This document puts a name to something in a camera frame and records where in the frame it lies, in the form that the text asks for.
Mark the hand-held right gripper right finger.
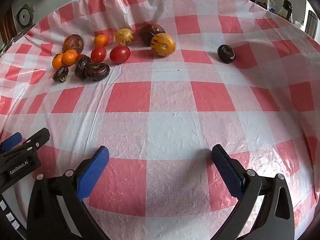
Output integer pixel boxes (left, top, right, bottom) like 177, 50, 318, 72
211, 144, 295, 240

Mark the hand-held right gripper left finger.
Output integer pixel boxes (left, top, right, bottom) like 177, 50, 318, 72
26, 145, 110, 240

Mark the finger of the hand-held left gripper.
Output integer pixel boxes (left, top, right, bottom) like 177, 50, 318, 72
0, 127, 50, 161
0, 132, 22, 153

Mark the dark purple passion fruit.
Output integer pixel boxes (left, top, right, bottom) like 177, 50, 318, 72
217, 44, 236, 64
52, 65, 69, 83
74, 56, 92, 79
84, 63, 110, 82

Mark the reddish brown round fruit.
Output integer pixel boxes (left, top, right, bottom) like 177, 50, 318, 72
62, 34, 84, 55

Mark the small red tomato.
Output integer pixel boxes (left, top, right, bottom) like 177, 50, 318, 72
90, 46, 107, 63

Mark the orange tangerine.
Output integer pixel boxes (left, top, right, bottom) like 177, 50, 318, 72
94, 34, 109, 47
52, 53, 65, 70
62, 49, 79, 66

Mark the large red tomato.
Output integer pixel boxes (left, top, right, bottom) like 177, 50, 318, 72
109, 45, 131, 64

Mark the small yellow striped melon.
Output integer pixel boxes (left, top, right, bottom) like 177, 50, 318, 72
115, 28, 134, 46

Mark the red white checkered tablecloth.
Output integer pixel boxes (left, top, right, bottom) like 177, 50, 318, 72
0, 0, 320, 240

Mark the metal bar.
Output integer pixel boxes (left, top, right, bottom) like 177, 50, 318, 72
0, 24, 35, 53

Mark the large yellow striped melon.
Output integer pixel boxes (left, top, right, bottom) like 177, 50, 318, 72
150, 33, 177, 57

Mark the large dark purple fruit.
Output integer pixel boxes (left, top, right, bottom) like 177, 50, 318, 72
139, 23, 166, 47

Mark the grey ribbed appliance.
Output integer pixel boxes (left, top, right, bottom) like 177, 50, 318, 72
304, 9, 320, 39

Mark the dark capped oil bottle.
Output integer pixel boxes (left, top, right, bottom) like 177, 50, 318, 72
278, 0, 293, 22

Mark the white blue packet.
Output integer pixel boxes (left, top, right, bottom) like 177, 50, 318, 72
266, 0, 277, 14

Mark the wooden window frame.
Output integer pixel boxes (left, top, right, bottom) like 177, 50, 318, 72
0, 5, 18, 47

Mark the round metal wall fixture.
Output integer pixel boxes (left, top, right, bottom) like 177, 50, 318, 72
14, 4, 35, 32

